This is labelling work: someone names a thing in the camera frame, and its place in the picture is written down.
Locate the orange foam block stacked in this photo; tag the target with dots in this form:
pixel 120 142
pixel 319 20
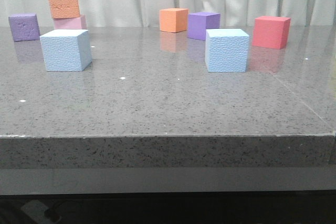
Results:
pixel 64 8

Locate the purple foam block dented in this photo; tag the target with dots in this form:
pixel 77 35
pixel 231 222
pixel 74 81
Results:
pixel 24 27

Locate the light blue foam block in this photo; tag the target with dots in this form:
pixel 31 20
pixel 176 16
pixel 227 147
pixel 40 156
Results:
pixel 226 50
pixel 66 49

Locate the pink foam block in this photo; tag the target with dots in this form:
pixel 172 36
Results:
pixel 70 23

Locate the purple foam block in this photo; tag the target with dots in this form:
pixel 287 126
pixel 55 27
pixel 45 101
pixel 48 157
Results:
pixel 199 22

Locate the red foam block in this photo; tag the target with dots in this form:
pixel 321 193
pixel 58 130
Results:
pixel 271 32

